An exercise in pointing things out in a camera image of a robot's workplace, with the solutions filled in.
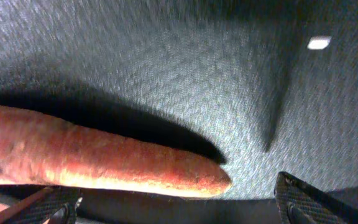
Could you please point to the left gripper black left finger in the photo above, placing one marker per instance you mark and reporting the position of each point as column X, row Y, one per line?
column 47, row 206

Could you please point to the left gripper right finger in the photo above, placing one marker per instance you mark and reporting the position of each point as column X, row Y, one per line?
column 300, row 202

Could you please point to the orange carrot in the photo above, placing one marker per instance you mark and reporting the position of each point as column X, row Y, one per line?
column 37, row 148

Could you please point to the round black tray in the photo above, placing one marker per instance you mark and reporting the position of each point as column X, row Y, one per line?
column 259, row 87

